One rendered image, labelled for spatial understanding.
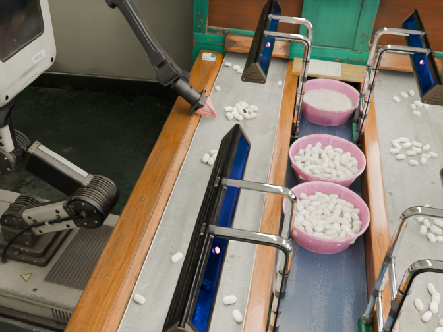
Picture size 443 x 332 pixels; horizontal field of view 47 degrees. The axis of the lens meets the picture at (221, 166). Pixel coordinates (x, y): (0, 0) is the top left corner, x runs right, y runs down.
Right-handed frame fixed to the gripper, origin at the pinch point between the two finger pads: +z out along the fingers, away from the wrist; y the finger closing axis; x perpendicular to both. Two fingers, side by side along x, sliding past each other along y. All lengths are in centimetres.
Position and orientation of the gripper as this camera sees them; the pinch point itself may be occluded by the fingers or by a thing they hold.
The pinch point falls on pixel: (214, 114)
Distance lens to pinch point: 200.2
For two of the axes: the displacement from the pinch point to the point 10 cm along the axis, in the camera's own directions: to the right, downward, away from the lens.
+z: 7.4, 5.9, 3.1
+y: 1.7, -6.1, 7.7
